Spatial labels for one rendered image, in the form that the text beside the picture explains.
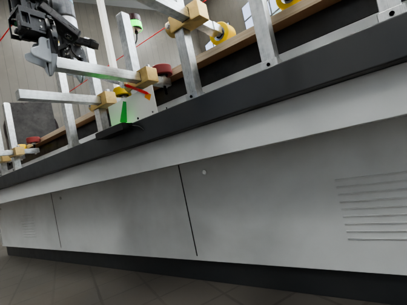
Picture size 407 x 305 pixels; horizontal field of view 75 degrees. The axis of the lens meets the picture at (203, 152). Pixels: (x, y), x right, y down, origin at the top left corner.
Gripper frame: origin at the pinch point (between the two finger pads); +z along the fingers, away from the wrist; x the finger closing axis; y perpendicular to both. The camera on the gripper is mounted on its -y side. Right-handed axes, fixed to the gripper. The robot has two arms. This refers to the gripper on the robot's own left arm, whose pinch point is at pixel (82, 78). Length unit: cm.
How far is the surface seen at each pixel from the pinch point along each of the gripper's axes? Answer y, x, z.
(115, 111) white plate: -10.3, -2.2, 15.2
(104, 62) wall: 378, -592, -312
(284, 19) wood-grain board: -76, 3, 5
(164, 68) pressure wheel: -32.1, -6.0, 3.8
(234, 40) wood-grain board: -60, -2, 4
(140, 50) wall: 294, -677, -350
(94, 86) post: 0.1, -7.0, 1.3
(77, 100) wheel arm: 0.3, 4.6, 9.1
